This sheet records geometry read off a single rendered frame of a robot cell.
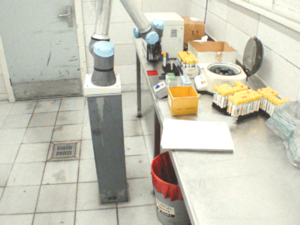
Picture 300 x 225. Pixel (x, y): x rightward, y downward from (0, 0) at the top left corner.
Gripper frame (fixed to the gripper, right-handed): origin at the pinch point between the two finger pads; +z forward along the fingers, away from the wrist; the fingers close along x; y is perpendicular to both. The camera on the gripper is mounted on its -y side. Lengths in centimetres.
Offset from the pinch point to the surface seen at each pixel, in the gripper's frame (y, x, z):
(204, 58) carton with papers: 17.7, 30.3, -16.2
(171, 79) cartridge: 40.0, 3.2, -25.3
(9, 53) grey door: -99, -148, 91
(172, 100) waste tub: 65, -2, -41
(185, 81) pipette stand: 48, 8, -34
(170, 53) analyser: -4.7, 13.1, 3.4
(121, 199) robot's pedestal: 86, -30, 53
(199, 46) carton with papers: -3.4, 33.8, -4.8
